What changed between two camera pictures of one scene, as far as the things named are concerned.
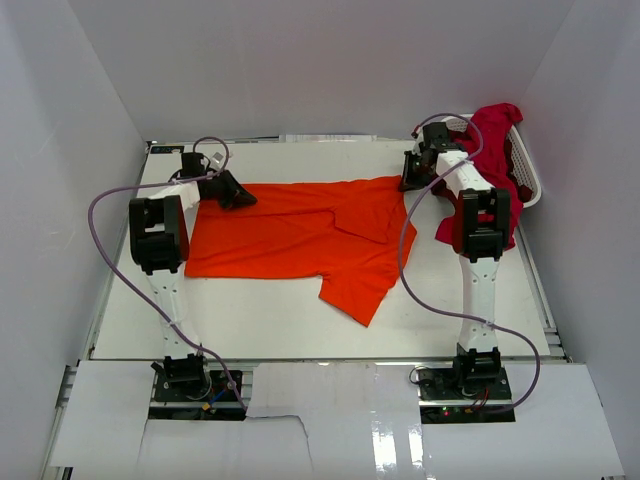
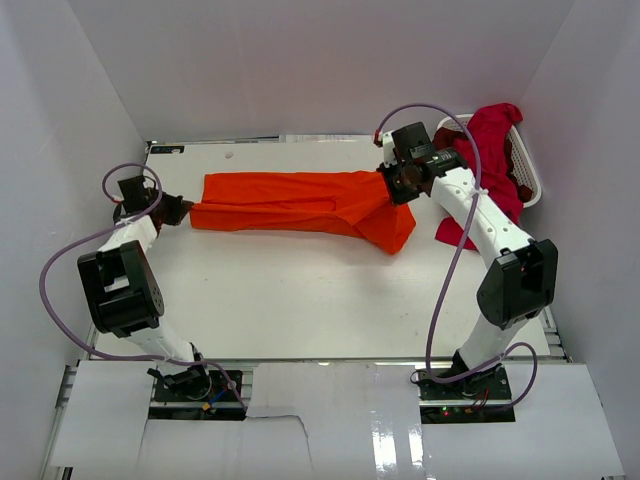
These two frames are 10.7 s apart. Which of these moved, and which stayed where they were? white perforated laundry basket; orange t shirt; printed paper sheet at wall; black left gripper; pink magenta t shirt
Moved: black left gripper; orange t shirt
Stayed: pink magenta t shirt; printed paper sheet at wall; white perforated laundry basket
